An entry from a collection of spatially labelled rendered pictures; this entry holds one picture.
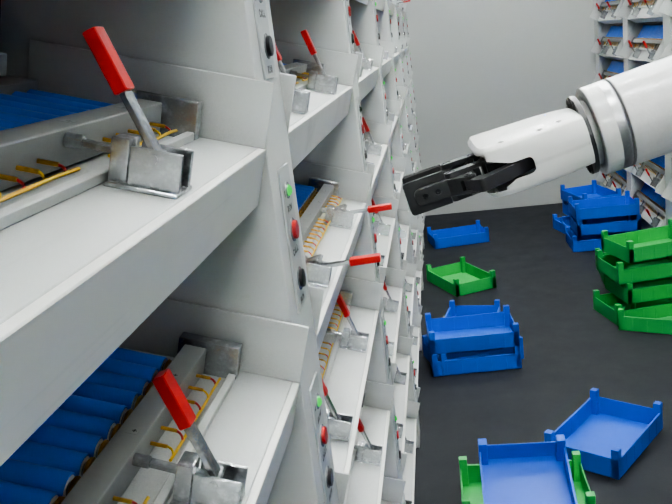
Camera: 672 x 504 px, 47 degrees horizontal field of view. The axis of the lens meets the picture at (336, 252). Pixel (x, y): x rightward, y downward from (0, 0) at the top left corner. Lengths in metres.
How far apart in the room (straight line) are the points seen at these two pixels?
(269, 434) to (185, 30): 0.30
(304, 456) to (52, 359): 0.42
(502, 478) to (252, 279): 1.39
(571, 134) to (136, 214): 0.44
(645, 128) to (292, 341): 0.36
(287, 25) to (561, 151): 0.69
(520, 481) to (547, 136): 1.33
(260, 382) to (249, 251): 0.11
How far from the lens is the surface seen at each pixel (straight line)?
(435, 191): 0.72
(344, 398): 1.04
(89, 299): 0.30
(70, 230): 0.35
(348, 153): 1.30
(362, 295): 1.35
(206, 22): 0.60
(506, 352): 2.75
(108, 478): 0.47
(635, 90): 0.74
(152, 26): 0.61
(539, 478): 1.95
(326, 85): 1.10
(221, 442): 0.55
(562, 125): 0.71
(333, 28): 1.29
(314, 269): 0.87
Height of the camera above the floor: 1.13
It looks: 15 degrees down
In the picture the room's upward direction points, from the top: 7 degrees counter-clockwise
